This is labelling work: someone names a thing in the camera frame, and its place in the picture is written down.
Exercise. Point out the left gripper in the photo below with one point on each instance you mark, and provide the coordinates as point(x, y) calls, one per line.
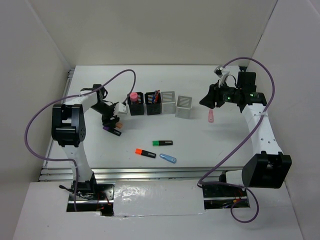
point(107, 121)

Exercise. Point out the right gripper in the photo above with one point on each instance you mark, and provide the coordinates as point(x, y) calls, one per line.
point(214, 95)

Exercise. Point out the purple highlighter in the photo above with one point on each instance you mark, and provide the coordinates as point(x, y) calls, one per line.
point(112, 131)

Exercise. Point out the orange eraser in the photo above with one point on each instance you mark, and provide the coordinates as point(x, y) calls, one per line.
point(119, 125)

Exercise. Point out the pink eraser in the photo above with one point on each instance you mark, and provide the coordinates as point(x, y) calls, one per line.
point(210, 116)

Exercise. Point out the pink capped pen tube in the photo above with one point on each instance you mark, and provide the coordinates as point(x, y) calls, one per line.
point(134, 98)

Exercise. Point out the green highlighter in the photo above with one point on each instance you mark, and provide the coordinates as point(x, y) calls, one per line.
point(162, 143)

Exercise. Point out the blue ballpoint pen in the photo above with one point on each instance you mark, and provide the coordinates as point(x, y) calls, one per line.
point(154, 97)

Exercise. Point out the blue eraser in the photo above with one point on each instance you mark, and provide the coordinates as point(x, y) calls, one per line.
point(168, 158)

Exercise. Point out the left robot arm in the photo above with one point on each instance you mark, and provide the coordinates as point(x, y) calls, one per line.
point(68, 129)

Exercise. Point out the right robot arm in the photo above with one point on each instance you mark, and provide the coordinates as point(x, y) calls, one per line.
point(268, 166)

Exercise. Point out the white container far right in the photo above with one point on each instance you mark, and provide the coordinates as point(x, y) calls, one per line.
point(183, 107)

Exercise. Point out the white container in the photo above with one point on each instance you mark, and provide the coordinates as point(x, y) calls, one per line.
point(183, 107)
point(168, 102)

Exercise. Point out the black container far left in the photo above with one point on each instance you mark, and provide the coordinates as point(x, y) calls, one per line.
point(137, 109)

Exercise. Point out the black container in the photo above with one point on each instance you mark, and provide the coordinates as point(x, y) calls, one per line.
point(137, 109)
point(152, 109)

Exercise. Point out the orange highlighter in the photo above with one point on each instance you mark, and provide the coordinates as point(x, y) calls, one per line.
point(145, 153)

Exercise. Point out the white front cover plate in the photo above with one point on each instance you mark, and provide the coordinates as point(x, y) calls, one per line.
point(157, 198)

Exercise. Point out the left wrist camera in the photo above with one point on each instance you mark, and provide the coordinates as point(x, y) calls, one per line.
point(120, 109)

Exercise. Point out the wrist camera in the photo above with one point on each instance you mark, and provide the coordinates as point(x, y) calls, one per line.
point(120, 109)
point(222, 73)

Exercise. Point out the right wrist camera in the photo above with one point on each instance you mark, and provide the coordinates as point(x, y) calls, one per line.
point(222, 73)

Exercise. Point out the aluminium front rail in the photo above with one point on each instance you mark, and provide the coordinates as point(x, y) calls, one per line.
point(108, 174)

